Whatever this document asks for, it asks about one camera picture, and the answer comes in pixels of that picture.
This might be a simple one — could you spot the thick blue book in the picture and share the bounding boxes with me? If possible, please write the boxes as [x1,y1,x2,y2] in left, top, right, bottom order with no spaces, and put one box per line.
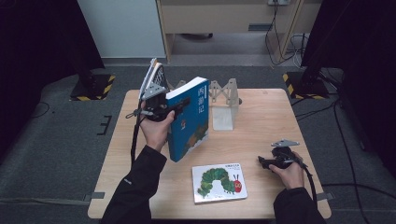
[166,76,210,163]

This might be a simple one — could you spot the right hand-held gripper black cable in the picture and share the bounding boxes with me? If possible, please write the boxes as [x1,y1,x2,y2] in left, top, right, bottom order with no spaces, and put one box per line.
[289,155,318,203]

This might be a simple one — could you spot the black hanging cable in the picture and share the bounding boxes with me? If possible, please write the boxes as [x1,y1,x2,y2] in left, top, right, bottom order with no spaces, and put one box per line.
[264,0,309,68]

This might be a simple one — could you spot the thin black floor cable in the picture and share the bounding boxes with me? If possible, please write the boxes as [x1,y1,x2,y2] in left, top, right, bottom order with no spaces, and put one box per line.
[29,101,51,119]

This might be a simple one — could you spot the person's left hand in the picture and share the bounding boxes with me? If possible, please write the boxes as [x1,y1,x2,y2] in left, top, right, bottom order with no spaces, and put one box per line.
[138,101,177,153]

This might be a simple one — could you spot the person's right hand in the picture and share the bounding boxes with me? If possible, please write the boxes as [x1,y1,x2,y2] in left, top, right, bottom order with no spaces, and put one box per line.
[268,151,305,190]

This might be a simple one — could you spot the black curtain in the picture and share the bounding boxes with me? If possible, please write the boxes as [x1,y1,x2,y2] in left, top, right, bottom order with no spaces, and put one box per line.
[300,0,396,171]
[0,0,106,157]

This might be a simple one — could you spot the white panel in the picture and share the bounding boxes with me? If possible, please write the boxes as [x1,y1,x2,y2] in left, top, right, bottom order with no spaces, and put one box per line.
[77,0,166,59]

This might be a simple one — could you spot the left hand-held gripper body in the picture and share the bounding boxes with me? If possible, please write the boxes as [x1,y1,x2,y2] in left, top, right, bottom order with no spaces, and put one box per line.
[138,83,177,123]

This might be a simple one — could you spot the dark illustrated magazine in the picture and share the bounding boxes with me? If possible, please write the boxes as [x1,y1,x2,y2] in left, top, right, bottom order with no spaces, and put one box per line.
[145,62,171,95]

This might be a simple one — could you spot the striped black stand base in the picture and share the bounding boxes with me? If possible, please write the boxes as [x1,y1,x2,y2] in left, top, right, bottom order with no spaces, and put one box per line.
[69,74,116,102]
[282,71,330,101]

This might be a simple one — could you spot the white caterpillar picture book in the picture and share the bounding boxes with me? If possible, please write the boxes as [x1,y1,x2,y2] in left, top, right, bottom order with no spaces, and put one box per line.
[191,162,248,204]

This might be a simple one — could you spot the light wooden desk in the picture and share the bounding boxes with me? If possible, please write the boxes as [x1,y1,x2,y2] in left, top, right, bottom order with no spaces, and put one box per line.
[155,0,321,63]

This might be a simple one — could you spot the hand-held gripper black cable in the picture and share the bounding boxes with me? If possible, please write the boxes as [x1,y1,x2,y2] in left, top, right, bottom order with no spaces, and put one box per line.
[289,155,318,203]
[125,108,148,166]

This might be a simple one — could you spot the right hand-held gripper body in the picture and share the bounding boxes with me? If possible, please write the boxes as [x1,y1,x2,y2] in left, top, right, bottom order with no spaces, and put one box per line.
[270,139,301,170]

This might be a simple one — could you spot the expandable grey metal book rack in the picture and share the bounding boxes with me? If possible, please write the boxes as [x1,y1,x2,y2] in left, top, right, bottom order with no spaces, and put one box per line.
[166,77,243,132]

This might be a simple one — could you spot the white cable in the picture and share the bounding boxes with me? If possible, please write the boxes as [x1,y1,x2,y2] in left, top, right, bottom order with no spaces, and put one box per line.
[289,34,308,69]

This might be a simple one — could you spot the left hand-held gripper black cable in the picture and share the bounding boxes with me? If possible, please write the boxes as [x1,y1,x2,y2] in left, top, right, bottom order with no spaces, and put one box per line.
[125,108,148,166]

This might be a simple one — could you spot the grey tape strip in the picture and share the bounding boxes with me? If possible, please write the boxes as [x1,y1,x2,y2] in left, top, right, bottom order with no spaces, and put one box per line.
[83,191,106,203]
[316,191,334,203]

